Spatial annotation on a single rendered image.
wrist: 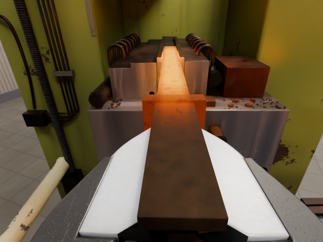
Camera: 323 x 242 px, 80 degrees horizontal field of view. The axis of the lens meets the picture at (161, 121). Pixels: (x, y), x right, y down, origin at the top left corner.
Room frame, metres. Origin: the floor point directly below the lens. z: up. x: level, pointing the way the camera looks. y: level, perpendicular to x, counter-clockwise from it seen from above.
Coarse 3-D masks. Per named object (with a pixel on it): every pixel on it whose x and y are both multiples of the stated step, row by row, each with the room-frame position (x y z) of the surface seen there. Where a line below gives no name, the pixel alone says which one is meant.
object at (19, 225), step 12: (60, 168) 0.48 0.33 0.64; (48, 180) 0.43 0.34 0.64; (60, 180) 0.46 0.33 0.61; (36, 192) 0.38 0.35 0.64; (48, 192) 0.40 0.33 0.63; (36, 204) 0.35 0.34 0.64; (24, 216) 0.31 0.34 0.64; (36, 216) 0.33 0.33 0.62; (12, 228) 0.28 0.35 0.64; (24, 228) 0.29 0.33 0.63; (0, 240) 0.25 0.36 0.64; (12, 240) 0.26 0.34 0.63
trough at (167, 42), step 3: (165, 39) 0.79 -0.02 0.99; (168, 39) 0.79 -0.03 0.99; (171, 39) 0.79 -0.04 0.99; (174, 39) 0.70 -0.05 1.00; (165, 42) 0.74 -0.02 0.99; (168, 42) 0.74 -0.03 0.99; (171, 42) 0.74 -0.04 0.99; (174, 42) 0.67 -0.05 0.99; (165, 45) 0.67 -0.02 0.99; (168, 45) 0.66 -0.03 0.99; (171, 45) 0.66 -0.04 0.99; (174, 45) 0.64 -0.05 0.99; (162, 51) 0.46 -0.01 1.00; (177, 51) 0.46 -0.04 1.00; (162, 54) 0.44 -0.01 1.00
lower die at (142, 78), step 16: (144, 48) 0.57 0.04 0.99; (160, 48) 0.50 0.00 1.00; (112, 64) 0.43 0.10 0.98; (128, 64) 0.42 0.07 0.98; (144, 64) 0.39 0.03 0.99; (160, 64) 0.39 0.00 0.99; (192, 64) 0.39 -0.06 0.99; (208, 64) 0.39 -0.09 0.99; (112, 80) 0.39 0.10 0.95; (128, 80) 0.39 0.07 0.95; (144, 80) 0.39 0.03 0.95; (192, 80) 0.39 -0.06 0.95; (112, 96) 0.39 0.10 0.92; (128, 96) 0.39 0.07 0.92
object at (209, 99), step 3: (204, 96) 0.37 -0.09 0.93; (207, 96) 0.37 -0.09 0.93; (210, 96) 0.37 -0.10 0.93; (213, 96) 0.36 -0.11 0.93; (207, 99) 0.35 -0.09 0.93; (210, 99) 0.35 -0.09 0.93; (213, 99) 0.35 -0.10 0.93; (207, 102) 0.34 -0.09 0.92; (210, 102) 0.34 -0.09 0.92; (213, 102) 0.34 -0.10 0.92; (207, 105) 0.34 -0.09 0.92; (210, 105) 0.34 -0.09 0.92; (213, 105) 0.34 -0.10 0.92
